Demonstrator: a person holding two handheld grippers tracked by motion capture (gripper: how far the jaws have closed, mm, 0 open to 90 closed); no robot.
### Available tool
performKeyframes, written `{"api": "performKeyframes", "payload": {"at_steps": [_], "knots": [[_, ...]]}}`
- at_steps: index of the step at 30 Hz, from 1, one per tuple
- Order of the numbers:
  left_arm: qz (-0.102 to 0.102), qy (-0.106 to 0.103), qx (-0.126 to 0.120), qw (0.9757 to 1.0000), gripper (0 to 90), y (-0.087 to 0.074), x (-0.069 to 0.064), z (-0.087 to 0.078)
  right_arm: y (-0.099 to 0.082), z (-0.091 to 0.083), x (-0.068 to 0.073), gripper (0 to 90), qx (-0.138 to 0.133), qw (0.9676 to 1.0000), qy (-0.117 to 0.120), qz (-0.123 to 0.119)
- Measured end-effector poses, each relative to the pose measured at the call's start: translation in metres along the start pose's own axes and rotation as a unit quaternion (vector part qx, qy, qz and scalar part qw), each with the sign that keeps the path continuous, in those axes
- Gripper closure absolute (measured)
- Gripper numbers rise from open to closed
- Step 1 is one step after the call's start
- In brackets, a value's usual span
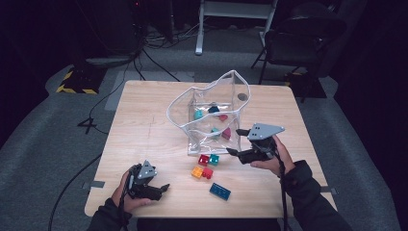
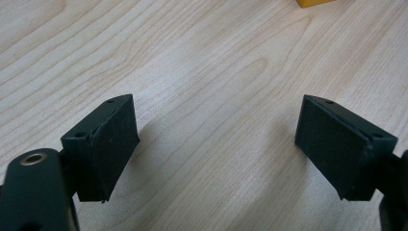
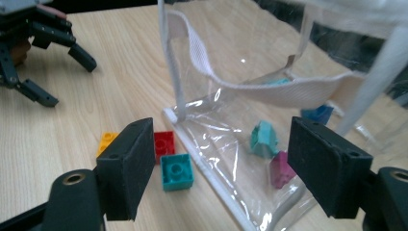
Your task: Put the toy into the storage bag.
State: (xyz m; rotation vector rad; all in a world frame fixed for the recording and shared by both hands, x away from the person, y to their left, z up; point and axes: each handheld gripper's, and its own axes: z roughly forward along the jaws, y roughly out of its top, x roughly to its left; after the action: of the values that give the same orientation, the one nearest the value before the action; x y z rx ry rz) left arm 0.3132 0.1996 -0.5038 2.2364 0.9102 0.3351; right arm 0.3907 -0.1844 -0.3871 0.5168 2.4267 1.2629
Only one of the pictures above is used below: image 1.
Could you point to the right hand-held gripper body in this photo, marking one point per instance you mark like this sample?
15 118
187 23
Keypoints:
263 131

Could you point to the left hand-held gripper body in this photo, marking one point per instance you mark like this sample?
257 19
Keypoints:
146 170

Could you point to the magenta toy block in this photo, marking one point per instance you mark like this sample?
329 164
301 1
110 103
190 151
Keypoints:
226 133

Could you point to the dark red toy block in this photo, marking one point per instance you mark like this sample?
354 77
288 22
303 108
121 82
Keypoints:
223 117

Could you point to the teal hollow toy block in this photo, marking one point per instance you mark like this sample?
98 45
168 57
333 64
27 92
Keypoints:
214 159

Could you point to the light cyan toy block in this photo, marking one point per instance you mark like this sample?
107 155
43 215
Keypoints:
215 131

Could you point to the dark blue toy block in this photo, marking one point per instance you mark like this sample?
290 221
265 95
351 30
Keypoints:
213 109

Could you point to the red hollow toy block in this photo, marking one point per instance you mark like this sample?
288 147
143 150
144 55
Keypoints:
203 160

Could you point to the orange toy block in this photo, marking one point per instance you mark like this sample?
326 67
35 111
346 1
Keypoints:
197 172

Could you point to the long blue toy block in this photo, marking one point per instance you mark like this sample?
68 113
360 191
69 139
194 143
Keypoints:
220 191

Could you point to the clear plastic bag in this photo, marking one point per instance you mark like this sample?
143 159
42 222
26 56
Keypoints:
200 144

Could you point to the turquoise toy block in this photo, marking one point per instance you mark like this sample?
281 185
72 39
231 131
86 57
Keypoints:
198 114

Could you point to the person's right hand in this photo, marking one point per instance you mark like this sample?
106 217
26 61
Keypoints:
280 162

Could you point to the person's left hand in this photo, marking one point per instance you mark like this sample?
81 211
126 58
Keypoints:
123 200

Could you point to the grey tape strip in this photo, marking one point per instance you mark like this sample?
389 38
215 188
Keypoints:
330 190
97 184

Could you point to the black base with hazard stripes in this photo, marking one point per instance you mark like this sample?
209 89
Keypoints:
83 80
308 86

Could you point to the black chair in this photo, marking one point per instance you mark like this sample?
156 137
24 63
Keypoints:
288 45

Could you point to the black equipment cabinet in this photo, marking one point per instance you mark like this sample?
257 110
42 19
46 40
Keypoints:
118 25

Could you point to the white desk frame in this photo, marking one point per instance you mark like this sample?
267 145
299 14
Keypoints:
199 32

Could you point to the grey stand base plate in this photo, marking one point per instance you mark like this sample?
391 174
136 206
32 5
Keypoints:
106 61

